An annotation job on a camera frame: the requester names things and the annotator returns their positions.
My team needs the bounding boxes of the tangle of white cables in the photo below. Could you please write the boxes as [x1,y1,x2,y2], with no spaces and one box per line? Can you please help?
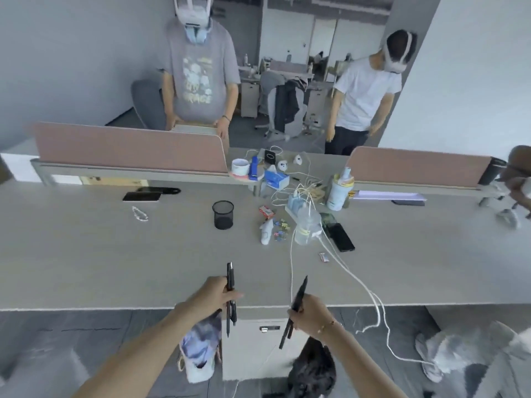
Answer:
[244,146,329,208]

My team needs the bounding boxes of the white headset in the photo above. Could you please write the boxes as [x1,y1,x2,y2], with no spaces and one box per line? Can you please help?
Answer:
[173,0,214,28]
[382,31,418,74]

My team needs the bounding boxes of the office chair with black jacket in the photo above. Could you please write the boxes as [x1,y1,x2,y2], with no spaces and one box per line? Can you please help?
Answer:
[254,71,317,142]

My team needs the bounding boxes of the person's left forearm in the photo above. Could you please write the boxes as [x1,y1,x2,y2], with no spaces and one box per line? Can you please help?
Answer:
[72,303,208,398]

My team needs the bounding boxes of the black marker pen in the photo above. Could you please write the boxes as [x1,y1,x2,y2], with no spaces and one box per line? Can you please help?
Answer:
[279,276,309,350]

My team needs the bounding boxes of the thick white cable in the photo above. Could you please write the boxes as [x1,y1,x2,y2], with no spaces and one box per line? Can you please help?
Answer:
[317,234,437,366]

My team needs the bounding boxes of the white ring controller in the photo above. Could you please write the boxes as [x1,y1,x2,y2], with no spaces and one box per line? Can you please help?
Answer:
[495,209,520,229]

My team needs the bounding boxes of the long pink desk divider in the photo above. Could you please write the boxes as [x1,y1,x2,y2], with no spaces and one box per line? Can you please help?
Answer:
[32,122,229,175]

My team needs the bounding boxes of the person's right hand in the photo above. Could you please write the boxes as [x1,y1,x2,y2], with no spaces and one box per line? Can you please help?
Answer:
[287,294,335,340]

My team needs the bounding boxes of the black mesh pen cup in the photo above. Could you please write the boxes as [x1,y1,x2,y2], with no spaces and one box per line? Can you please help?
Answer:
[212,200,235,231]

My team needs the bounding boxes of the person's right forearm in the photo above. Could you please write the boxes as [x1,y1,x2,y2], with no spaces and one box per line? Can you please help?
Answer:
[318,321,410,398]

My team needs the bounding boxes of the white drawer cabinet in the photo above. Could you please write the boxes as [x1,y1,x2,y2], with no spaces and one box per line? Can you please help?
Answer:
[222,318,311,382]

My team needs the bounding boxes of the white slipper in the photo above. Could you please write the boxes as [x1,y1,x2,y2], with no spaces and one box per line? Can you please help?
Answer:
[415,333,445,384]

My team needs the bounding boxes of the blue tissue box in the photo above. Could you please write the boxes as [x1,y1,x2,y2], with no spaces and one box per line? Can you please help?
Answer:
[264,170,290,191]

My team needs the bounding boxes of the person's left hand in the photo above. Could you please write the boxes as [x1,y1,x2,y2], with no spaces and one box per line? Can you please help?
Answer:
[176,276,244,324]

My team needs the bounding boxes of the white paper sheets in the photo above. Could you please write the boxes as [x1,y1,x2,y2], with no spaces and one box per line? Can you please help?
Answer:
[352,190,427,202]

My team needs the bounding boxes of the blue power adapter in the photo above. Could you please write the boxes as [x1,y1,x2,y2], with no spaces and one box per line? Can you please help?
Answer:
[287,194,310,216]

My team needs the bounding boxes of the white canister yellow lid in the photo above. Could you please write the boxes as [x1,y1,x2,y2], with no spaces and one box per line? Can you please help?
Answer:
[326,167,356,212]

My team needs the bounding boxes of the long black pen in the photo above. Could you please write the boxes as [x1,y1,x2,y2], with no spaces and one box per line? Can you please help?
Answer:
[226,262,234,339]

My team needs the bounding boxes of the clear plastic bottle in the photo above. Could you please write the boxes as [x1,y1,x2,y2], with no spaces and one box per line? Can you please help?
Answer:
[293,205,322,247]

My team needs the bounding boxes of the short pink desk divider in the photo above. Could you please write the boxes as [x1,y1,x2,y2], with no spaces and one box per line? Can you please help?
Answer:
[346,146,493,189]

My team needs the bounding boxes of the light blue tote bag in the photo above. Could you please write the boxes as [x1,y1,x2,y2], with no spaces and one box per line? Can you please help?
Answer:
[178,314,223,384]

